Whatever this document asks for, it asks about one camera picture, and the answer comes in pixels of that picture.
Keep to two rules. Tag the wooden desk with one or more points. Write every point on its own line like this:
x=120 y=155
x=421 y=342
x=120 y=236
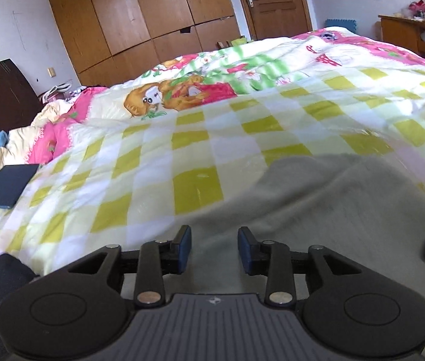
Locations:
x=400 y=34

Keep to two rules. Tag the green item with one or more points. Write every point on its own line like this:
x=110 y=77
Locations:
x=238 y=41

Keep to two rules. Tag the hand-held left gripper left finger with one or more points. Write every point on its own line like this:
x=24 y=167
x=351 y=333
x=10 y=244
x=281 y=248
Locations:
x=184 y=248

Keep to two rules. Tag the wooden door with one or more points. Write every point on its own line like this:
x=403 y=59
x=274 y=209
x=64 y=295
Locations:
x=276 y=3

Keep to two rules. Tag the beige wall switch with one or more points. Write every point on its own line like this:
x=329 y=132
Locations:
x=51 y=72

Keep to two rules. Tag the cartoon printed quilt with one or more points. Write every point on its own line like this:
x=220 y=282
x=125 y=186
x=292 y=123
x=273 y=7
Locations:
x=182 y=90

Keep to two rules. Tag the blue foam mat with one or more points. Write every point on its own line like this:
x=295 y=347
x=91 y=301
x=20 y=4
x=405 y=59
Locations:
x=340 y=25

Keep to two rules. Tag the red toy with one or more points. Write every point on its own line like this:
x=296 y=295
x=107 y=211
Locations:
x=417 y=7

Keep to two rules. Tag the dark blue notebook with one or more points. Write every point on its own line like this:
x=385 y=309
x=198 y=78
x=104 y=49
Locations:
x=5 y=186

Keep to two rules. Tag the grey pants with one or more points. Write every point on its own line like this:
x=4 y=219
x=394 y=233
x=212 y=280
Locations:
x=329 y=203

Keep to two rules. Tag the wooden wardrobe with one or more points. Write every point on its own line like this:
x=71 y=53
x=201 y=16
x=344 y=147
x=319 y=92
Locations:
x=133 y=15

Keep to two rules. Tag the white striped bag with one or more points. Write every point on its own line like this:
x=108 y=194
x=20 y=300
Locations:
x=58 y=91

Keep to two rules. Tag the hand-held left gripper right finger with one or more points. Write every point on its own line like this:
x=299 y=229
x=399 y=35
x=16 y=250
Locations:
x=245 y=250

